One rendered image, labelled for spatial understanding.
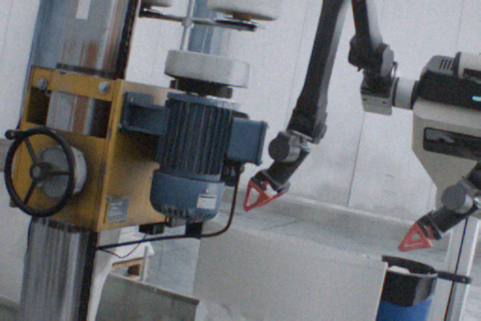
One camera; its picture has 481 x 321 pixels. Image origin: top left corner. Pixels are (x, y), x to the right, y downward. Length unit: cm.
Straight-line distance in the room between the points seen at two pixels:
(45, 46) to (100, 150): 634
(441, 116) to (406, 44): 790
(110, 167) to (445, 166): 103
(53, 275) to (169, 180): 33
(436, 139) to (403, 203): 780
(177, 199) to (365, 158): 854
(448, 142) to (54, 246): 111
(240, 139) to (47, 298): 54
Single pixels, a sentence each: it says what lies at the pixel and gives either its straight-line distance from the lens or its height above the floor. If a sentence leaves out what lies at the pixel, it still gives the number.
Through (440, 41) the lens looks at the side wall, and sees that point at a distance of 1003.
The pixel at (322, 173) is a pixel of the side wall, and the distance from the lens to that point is 1024.
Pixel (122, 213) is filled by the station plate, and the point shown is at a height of 106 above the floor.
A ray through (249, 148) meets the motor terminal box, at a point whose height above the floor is 125.
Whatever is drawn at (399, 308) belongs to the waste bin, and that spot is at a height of 46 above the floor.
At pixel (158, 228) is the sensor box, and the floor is 101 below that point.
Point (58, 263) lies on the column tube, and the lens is 171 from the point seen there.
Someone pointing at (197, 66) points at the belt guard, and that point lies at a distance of 158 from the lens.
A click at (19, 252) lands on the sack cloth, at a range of 224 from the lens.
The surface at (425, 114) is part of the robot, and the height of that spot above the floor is 139.
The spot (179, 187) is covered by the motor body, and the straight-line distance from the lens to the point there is 161.
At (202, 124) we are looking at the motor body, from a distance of 160.
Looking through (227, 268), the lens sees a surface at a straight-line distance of 201.
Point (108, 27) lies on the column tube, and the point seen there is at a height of 144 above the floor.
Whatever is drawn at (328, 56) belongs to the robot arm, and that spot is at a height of 147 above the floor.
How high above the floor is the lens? 134
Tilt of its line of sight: 3 degrees down
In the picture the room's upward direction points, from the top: 10 degrees clockwise
